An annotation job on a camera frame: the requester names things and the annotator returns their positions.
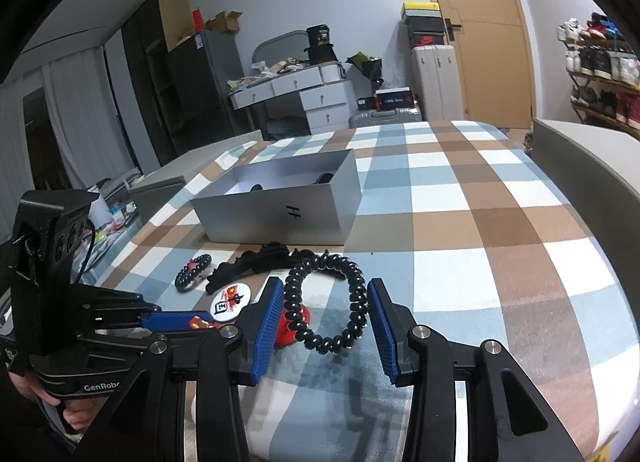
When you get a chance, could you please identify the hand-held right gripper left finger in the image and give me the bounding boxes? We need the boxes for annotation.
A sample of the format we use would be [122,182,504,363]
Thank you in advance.
[72,276,286,462]

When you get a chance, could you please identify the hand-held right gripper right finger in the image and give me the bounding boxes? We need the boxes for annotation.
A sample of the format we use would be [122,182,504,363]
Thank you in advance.
[366,279,586,462]

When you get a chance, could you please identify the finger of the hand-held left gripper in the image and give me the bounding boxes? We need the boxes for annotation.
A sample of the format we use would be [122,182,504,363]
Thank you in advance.
[127,292,216,333]

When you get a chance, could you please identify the red round disc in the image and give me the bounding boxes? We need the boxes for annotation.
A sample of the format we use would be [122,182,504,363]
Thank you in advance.
[272,306,311,345]

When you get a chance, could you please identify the round white badge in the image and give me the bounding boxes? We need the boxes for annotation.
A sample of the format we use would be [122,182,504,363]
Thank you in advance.
[211,285,247,319]

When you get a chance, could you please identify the large black bead necklace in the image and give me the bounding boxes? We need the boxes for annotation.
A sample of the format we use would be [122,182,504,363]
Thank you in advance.
[282,251,369,355]

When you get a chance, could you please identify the small black bead bracelet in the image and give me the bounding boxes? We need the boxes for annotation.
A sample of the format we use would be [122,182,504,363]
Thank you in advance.
[175,253,213,290]

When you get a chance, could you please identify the grey cardboard box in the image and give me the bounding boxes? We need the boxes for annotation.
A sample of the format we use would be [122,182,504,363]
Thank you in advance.
[190,149,362,246]

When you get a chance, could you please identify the person's left hand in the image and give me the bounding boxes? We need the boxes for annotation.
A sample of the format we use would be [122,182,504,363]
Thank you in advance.
[7,372,96,435]

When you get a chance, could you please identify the white bottle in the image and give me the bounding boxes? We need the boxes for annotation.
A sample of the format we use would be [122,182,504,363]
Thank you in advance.
[89,191,112,229]

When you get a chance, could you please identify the bedside clutter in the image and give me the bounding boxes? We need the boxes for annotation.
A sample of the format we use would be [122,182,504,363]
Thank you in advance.
[87,169,141,243]

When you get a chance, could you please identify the grey bed side panel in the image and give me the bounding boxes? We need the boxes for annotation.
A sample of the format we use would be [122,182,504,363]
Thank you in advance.
[531,117,640,303]
[127,131,264,225]

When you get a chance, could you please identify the white curtain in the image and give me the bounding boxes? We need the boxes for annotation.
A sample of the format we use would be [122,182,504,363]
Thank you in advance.
[0,45,141,253]

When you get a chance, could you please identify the dark brown wardrobe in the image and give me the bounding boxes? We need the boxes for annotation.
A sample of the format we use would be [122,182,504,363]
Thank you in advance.
[121,0,193,168]

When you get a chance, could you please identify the dark grey stool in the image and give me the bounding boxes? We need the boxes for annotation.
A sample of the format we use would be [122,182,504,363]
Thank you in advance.
[265,115,308,140]

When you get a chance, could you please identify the silver suitcase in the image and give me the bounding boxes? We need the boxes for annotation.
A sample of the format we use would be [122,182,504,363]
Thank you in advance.
[348,107,425,130]

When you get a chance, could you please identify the dark grey fridge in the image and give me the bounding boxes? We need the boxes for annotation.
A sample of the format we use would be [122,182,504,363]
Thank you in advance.
[166,30,251,155]

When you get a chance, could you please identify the white dressing table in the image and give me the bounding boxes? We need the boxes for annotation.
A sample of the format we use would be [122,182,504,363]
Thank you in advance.
[229,62,357,135]

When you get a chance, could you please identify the black and red box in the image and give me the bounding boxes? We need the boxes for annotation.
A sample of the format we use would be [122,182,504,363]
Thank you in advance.
[374,88,415,112]

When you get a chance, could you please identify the white suitcase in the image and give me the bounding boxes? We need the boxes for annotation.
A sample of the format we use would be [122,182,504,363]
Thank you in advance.
[410,44,463,122]

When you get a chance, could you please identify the dressing table clutter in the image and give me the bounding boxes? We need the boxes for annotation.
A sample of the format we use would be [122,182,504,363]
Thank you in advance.
[227,58,308,90]

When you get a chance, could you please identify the green black bouquet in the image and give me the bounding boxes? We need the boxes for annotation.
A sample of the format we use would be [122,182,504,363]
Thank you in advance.
[346,52,385,88]

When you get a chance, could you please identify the grey framed mirror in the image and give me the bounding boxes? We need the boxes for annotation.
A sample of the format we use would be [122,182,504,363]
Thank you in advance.
[251,30,313,74]

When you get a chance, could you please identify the wooden door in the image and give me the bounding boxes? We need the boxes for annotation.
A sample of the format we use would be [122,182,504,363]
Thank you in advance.
[410,0,536,129]

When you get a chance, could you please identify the black gift box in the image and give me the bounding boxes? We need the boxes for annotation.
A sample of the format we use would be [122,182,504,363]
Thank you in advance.
[304,25,341,66]

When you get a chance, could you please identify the open cardboard box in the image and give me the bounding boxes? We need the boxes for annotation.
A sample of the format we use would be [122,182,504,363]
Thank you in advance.
[205,10,244,34]

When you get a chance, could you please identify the black shoe box red logo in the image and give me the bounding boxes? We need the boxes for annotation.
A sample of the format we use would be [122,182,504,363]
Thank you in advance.
[407,32,446,48]

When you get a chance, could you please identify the plain black shoe box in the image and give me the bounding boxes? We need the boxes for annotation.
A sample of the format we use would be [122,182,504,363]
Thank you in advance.
[404,20,445,36]

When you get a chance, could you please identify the yellow lidded shoe box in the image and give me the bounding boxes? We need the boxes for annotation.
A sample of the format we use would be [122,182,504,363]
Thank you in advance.
[402,1,442,22]

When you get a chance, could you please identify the shoe rack with sneakers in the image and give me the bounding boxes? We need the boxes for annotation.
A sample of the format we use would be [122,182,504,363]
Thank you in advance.
[556,12,640,140]

